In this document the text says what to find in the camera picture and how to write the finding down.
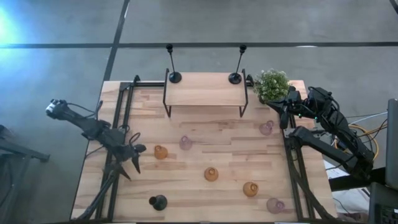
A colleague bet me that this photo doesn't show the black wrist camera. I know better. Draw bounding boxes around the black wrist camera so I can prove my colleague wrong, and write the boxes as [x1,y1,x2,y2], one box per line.
[121,143,135,156]
[287,85,302,103]

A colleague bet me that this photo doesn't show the yellow cable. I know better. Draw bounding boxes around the yellow cable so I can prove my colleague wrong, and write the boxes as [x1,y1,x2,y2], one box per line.
[334,123,380,162]

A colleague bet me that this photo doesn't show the green potted plant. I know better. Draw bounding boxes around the green potted plant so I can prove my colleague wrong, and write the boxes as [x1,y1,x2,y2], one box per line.
[253,68,290,105]

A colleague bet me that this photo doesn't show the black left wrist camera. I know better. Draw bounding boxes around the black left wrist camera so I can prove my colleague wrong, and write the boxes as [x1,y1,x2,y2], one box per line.
[121,143,135,156]

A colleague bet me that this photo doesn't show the wooden shelf with black frame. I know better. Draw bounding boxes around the wooden shelf with black frame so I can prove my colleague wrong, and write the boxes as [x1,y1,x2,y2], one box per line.
[162,68,249,118]

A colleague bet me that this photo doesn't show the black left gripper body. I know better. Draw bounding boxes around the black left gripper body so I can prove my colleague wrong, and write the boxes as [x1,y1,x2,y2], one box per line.
[116,142,147,164]

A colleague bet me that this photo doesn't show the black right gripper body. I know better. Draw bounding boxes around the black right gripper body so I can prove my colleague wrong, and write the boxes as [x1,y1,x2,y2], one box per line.
[279,101,312,118]

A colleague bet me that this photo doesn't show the black keyboard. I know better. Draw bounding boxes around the black keyboard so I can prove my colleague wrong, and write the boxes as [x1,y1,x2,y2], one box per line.
[368,182,398,224]

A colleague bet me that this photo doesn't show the tall black metal candlestick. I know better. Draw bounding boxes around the tall black metal candlestick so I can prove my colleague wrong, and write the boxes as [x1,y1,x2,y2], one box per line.
[228,44,248,85]
[165,44,183,84]

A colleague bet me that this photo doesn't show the white paper sheets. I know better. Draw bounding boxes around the white paper sheets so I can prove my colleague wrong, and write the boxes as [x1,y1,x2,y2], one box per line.
[323,160,371,223]

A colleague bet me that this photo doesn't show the black metal stand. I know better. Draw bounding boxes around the black metal stand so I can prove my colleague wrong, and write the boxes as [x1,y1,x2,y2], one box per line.
[0,124,50,224]

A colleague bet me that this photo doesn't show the black aluminium rig frame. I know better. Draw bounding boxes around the black aluminium rig frame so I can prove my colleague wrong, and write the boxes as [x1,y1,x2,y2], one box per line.
[70,74,340,224]

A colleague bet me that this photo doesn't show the white cable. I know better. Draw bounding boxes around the white cable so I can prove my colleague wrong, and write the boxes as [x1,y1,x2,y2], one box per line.
[346,111,389,126]

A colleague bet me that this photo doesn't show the amber ribbed glass candle holder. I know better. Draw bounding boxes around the amber ribbed glass candle holder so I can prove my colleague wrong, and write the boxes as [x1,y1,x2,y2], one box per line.
[154,144,169,161]
[243,181,259,198]
[203,166,220,182]

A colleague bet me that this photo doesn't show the short black metal candlestick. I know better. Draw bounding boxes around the short black metal candlestick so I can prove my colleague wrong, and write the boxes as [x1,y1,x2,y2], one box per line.
[148,194,169,212]

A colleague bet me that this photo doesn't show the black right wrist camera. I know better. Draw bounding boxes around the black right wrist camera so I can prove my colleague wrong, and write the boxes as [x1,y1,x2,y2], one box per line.
[287,85,302,103]

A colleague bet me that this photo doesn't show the pink ribbed glass candle holder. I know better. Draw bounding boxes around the pink ribbed glass candle holder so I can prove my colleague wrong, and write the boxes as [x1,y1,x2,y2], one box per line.
[178,135,193,151]
[259,120,275,136]
[266,197,285,215]

